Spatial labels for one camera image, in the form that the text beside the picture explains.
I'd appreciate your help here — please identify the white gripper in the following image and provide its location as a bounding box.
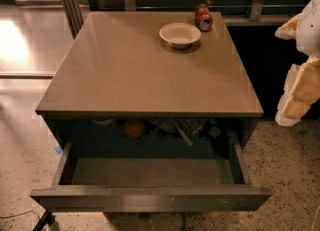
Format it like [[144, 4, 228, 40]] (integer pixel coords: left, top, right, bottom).
[[275, 0, 320, 127]]

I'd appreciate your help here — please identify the grey top drawer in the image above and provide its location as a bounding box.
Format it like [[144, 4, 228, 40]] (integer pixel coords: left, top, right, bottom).
[[31, 134, 272, 213]]

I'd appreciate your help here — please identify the orange fruit in drawer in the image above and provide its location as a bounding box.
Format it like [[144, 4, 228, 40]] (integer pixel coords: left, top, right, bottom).
[[124, 120, 145, 139]]

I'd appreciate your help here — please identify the grey drawer cabinet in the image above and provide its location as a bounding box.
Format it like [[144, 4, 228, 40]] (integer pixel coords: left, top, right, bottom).
[[35, 10, 265, 149]]

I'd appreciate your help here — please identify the metal counter shelf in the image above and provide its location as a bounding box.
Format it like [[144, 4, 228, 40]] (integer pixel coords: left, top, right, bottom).
[[223, 14, 294, 26]]

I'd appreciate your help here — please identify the red soda can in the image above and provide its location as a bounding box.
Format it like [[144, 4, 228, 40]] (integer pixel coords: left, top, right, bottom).
[[194, 4, 213, 32]]

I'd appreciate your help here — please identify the white bowl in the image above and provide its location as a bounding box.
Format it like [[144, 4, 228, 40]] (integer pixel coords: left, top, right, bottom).
[[159, 23, 201, 49]]

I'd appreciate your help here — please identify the blue tape piece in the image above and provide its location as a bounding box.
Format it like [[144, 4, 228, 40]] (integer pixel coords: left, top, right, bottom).
[[55, 145, 63, 155]]

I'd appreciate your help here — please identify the metal frame post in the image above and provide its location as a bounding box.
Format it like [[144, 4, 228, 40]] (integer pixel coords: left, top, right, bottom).
[[61, 0, 83, 38]]

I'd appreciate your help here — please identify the black cable on floor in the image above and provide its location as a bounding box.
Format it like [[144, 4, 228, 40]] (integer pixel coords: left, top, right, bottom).
[[0, 209, 56, 231]]

